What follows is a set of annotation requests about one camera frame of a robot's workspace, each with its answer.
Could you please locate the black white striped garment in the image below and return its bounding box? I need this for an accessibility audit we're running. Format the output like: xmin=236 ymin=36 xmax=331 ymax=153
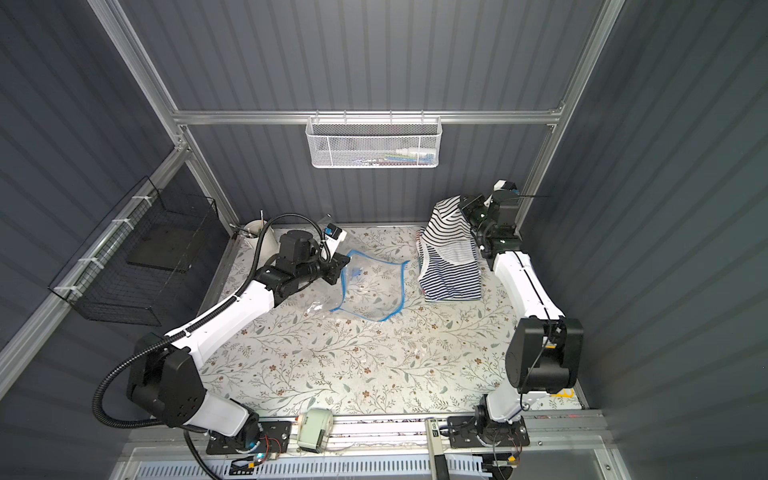
xmin=420 ymin=196 xmax=477 ymax=265

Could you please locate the clear vacuum bag blue zip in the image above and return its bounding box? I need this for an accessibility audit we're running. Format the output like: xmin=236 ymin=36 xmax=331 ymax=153
xmin=302 ymin=234 xmax=409 ymax=323

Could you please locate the blue white striped garment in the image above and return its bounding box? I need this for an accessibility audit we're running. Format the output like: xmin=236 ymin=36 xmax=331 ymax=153
xmin=417 ymin=239 xmax=482 ymax=302

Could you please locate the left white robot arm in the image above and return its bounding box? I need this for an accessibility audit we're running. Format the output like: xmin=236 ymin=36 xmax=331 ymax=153
xmin=127 ymin=223 xmax=350 ymax=437

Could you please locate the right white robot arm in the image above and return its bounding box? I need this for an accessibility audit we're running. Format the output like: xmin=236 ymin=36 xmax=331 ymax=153
xmin=448 ymin=188 xmax=584 ymax=450

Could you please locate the small green white box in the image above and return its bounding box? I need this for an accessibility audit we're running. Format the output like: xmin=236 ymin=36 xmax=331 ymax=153
xmin=297 ymin=408 xmax=334 ymax=453

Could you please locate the yellow calculator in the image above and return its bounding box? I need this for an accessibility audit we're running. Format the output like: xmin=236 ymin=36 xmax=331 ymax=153
xmin=552 ymin=389 xmax=577 ymax=398

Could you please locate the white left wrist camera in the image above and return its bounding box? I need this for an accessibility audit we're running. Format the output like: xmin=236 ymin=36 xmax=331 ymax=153
xmin=324 ymin=223 xmax=347 ymax=258

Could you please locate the white wire basket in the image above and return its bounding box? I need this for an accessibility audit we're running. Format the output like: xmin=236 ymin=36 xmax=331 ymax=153
xmin=305 ymin=117 xmax=443 ymax=169

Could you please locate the black corrugated cable conduit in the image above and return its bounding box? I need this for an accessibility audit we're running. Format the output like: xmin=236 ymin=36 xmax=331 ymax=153
xmin=92 ymin=213 xmax=328 ymax=430

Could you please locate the black wire basket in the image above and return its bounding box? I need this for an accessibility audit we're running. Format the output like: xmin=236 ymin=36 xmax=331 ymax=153
xmin=48 ymin=169 xmax=229 ymax=329

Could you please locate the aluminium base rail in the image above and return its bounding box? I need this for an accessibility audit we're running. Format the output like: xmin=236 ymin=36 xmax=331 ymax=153
xmin=110 ymin=412 xmax=607 ymax=480

